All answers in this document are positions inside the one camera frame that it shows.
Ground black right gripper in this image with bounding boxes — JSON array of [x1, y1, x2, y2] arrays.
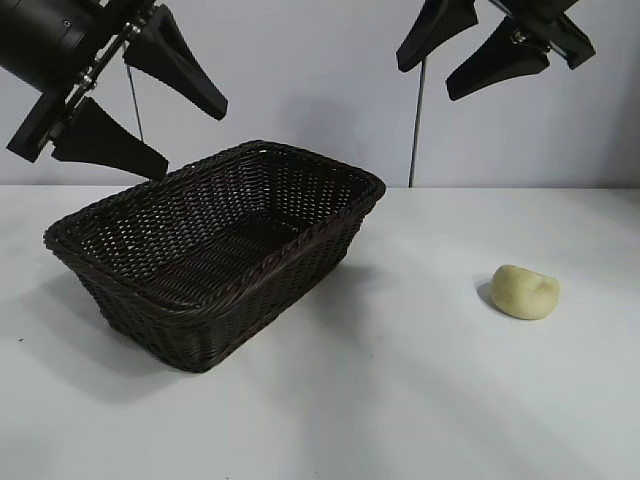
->
[[396, 0, 597, 103]]

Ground pale yellow potato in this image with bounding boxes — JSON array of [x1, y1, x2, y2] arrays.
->
[[488, 263, 561, 321]]

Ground dark brown woven basket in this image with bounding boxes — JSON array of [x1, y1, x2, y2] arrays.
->
[[43, 139, 389, 375]]

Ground thin metal rod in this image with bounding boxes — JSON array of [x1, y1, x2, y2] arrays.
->
[[127, 65, 145, 142], [408, 53, 426, 189]]

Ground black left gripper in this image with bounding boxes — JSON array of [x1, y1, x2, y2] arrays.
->
[[0, 0, 230, 181]]

